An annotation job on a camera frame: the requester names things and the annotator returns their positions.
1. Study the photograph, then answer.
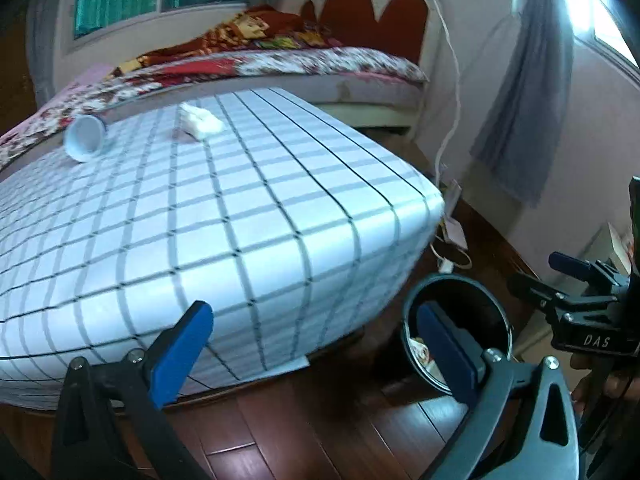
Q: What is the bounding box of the black trash bin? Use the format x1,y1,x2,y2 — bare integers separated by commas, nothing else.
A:
400,274,513,404

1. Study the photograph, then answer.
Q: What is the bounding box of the white paper cup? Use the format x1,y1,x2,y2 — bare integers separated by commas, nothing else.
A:
63,115,106,162

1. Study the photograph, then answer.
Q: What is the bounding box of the white tissue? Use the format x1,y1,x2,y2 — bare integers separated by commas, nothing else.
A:
178,103,224,141

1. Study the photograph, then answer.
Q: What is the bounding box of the right hand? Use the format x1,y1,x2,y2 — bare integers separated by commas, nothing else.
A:
570,353,639,415

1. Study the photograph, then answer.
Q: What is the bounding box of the beige cabinet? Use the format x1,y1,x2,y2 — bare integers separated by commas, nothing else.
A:
514,223,631,356

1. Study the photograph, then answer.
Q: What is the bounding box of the white wifi router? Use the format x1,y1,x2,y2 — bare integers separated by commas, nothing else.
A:
442,180,468,250

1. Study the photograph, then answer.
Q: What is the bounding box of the right bright window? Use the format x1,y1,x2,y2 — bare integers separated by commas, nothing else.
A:
566,0,639,72

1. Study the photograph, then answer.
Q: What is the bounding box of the checkered white tablecloth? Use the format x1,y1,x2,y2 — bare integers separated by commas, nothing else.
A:
1,88,444,410

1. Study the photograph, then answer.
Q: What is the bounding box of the floral bed mattress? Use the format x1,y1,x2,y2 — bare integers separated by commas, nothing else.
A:
1,47,427,167

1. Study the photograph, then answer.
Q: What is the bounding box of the pink pillow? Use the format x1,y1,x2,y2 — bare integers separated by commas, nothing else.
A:
32,63,115,119

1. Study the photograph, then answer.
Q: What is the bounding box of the red scalloped headboard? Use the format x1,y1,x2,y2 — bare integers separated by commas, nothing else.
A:
300,0,431,64

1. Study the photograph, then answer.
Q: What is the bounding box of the red patterned blanket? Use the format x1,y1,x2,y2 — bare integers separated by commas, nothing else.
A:
108,4,343,78

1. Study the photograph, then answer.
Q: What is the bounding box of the white hanging cable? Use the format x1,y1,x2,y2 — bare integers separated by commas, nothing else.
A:
404,0,464,191

